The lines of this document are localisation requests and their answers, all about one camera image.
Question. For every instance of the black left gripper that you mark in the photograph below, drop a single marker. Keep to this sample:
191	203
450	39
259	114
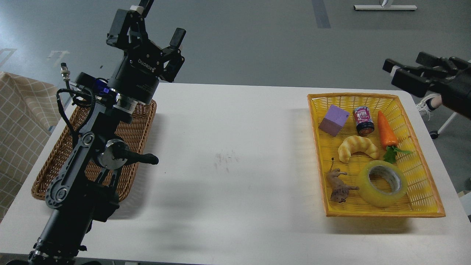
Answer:
141	70

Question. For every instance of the orange toy carrot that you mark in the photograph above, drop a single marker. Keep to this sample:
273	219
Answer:
388	139

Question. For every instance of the white chair leg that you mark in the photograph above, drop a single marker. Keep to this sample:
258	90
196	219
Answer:
436	133

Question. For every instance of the yellow plastic basket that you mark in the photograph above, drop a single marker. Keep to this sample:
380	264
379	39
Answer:
422	199

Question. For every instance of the purple foam cube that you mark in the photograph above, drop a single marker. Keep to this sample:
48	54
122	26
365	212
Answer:
334	120

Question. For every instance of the toy croissant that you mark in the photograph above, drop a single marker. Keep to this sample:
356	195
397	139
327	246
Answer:
354	144

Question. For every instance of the small purple can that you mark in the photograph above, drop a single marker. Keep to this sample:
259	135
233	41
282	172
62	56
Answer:
363	121

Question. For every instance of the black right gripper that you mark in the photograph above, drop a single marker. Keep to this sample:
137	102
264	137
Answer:
417	81

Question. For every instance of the brown toy lion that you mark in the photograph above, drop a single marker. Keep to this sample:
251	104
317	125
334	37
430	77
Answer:
340	190

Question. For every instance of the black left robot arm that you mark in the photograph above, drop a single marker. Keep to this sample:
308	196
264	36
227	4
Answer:
85	189

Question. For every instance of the white furniture base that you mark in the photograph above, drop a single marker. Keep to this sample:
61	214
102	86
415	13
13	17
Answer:
385	5

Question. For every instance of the yellow tape roll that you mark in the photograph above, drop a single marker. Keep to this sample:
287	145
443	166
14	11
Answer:
381	184

